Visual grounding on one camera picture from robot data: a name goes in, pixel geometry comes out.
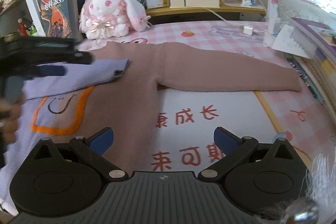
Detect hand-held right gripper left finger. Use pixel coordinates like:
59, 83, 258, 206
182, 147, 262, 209
26, 127, 129, 182

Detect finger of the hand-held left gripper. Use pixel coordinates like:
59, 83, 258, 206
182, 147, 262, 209
31, 51, 95, 65
25, 63, 67, 81

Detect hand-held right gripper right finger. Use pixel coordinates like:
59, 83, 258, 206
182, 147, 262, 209
197, 127, 305, 182

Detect lilac and brown sweater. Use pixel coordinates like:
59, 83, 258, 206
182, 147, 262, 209
0, 42, 303, 216

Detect person's left hand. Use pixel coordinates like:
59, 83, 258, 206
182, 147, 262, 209
0, 102, 25, 146

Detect round metal tin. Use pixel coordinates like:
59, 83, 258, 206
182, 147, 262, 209
0, 32, 21, 40

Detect pink checked printed desk mat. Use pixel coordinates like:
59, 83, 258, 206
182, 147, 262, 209
0, 20, 331, 224

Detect dark illustrated book box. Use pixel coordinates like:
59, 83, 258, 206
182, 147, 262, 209
39, 0, 80, 39

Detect white and pink plush bunny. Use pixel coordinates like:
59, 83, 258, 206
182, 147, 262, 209
79, 0, 151, 40

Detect grey fluffy charm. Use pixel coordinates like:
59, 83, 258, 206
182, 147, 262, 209
256, 153, 336, 224

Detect white drawing paper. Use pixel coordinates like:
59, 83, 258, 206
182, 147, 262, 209
272, 25, 311, 59

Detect pile of assorted books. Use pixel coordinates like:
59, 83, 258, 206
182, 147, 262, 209
285, 17, 336, 119

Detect small white bottle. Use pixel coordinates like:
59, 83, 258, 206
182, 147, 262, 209
264, 17, 282, 47

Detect white charging cable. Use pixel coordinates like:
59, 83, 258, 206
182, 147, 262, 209
209, 7, 269, 33

